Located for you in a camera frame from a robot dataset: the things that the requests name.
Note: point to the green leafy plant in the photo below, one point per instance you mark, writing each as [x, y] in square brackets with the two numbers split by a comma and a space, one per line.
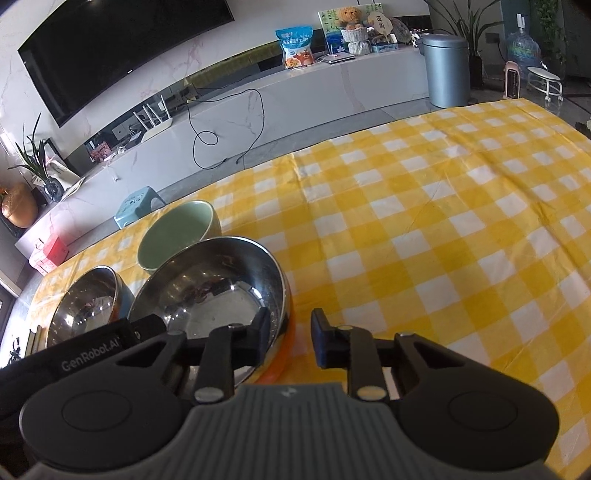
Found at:
[37, 157]

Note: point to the green ceramic bowl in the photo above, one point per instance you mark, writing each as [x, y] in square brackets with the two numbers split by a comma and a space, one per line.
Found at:
[175, 235]

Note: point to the blue water bottle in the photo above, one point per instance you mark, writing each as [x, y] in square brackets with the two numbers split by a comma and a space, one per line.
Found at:
[524, 48]

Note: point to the hanging vine plant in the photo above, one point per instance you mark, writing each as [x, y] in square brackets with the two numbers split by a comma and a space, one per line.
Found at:
[551, 18]

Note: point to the pink storage box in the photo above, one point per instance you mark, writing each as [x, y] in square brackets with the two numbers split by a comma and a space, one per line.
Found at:
[51, 251]

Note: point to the light blue plastic stool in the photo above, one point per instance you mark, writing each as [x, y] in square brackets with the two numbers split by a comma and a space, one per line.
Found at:
[136, 203]

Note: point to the bronze acorn vase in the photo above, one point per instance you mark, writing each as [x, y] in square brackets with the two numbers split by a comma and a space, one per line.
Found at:
[18, 207]

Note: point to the grey-blue trash bin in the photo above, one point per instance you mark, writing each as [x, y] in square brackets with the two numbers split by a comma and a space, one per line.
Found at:
[445, 74]

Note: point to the pink card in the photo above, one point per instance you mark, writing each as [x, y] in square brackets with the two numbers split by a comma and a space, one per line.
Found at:
[100, 152]

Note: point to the silver laptop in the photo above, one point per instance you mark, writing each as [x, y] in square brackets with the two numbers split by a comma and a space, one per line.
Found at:
[339, 58]

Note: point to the round paper fan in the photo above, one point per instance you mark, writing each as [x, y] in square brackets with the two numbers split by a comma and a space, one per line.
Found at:
[379, 22]

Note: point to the orange steel bowl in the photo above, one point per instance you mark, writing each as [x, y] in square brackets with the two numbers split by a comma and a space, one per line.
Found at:
[207, 286]

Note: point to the white marble television cabinet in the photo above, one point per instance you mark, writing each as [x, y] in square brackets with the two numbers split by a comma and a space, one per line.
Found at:
[323, 92]

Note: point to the white router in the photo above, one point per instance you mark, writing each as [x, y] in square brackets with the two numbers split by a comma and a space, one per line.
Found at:
[157, 131]

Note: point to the green and blue painting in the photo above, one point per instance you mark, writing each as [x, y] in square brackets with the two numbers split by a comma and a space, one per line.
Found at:
[328, 32]

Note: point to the white round stand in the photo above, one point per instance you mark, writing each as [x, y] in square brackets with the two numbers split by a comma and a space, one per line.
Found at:
[545, 74]

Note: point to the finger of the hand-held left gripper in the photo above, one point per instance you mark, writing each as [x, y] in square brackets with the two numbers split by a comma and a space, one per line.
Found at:
[148, 328]

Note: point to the white leaf picture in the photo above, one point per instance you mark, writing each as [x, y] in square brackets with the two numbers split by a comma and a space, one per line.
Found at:
[64, 170]

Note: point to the brown teddy bear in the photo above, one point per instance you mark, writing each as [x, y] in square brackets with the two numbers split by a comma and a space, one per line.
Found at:
[348, 16]

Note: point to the black wall television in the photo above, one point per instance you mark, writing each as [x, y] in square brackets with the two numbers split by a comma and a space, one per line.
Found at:
[115, 50]

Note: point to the blue snack bag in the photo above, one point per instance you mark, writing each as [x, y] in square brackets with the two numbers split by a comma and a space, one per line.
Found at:
[295, 46]

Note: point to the blue glass vase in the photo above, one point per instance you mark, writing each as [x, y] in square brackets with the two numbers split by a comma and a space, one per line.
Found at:
[54, 190]

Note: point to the white woven basket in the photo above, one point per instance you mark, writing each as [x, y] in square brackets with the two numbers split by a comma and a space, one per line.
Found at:
[356, 42]

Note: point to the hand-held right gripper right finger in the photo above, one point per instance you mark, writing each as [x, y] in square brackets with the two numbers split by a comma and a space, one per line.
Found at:
[323, 341]

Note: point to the small pink heater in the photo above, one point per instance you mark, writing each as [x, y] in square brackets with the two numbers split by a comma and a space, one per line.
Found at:
[512, 83]

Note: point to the blue steel bowl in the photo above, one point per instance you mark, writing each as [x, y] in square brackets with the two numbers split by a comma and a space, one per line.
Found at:
[83, 304]

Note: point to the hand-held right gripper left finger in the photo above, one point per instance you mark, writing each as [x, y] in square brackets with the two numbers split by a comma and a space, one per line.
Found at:
[259, 334]

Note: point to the yellow checkered tablecloth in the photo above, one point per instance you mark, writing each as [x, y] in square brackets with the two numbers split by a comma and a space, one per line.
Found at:
[415, 230]

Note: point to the tall potted plant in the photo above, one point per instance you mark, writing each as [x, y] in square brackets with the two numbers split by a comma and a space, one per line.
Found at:
[471, 23]

